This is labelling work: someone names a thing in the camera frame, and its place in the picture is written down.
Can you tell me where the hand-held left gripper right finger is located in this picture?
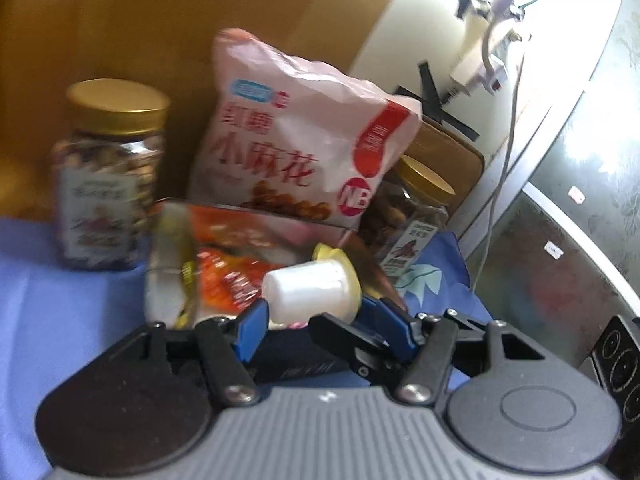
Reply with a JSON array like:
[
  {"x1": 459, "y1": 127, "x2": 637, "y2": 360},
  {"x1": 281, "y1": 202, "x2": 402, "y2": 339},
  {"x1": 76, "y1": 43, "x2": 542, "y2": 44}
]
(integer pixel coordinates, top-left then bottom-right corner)
[{"x1": 307, "y1": 296, "x2": 546, "y2": 406}]

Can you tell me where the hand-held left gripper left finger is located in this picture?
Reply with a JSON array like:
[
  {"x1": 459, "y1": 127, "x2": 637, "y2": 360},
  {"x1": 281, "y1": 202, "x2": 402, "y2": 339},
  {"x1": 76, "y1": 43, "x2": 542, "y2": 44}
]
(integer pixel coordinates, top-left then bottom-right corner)
[{"x1": 122, "y1": 299, "x2": 271, "y2": 408}]

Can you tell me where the red snack packet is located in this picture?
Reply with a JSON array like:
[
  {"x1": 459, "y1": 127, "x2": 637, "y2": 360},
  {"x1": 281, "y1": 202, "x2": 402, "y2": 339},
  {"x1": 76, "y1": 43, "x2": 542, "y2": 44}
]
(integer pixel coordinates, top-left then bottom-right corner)
[{"x1": 194, "y1": 246, "x2": 273, "y2": 315}]

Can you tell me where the yellow snack packet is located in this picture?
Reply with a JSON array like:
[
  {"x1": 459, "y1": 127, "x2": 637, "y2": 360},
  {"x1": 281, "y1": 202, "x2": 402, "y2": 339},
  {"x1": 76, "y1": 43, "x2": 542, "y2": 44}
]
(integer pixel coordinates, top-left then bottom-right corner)
[{"x1": 154, "y1": 204, "x2": 199, "y2": 327}]

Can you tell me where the brown nut jar gold lid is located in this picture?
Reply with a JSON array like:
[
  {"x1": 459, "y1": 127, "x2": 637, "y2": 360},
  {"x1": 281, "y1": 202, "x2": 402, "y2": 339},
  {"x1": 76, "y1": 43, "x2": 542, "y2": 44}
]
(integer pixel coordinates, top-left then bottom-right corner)
[{"x1": 359, "y1": 155, "x2": 457, "y2": 283}]

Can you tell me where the pink snack bag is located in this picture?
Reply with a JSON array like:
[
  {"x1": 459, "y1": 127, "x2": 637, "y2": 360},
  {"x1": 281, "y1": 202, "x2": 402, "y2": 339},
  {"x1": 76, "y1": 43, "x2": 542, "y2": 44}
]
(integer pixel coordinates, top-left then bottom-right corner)
[{"x1": 187, "y1": 27, "x2": 423, "y2": 233}]

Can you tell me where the black tape strip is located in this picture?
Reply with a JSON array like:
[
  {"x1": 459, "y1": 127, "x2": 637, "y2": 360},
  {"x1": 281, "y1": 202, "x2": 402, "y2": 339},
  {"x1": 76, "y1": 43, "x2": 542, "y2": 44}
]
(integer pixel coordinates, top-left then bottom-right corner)
[
  {"x1": 395, "y1": 85, "x2": 482, "y2": 144},
  {"x1": 417, "y1": 60, "x2": 445, "y2": 123}
]

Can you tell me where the blue printed blanket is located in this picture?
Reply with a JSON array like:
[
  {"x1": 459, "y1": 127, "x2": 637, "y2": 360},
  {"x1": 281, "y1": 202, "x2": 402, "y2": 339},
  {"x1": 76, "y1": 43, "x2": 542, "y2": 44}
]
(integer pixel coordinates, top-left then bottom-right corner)
[{"x1": 0, "y1": 215, "x2": 507, "y2": 480}]

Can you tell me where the black socket strip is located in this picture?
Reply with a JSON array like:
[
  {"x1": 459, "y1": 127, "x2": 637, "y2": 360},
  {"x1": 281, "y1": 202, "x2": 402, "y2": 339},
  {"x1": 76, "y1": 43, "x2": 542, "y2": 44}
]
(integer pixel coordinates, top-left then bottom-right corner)
[{"x1": 580, "y1": 314, "x2": 640, "y2": 427}]

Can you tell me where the white power strip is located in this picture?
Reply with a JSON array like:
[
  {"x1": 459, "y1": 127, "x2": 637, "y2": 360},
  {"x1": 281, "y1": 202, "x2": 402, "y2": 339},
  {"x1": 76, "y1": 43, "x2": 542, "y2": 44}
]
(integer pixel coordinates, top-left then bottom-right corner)
[{"x1": 449, "y1": 0, "x2": 532, "y2": 100}]

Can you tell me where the wooden headboard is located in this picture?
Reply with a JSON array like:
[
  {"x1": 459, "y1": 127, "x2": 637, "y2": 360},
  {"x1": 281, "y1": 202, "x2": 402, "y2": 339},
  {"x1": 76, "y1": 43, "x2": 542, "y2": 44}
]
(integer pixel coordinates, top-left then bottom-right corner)
[{"x1": 0, "y1": 0, "x2": 422, "y2": 221}]

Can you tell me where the white cable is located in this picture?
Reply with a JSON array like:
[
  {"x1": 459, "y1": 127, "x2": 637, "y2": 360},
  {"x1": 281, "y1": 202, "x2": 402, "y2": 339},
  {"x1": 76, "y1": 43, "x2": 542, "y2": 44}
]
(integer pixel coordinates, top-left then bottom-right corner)
[{"x1": 470, "y1": 35, "x2": 527, "y2": 292}]

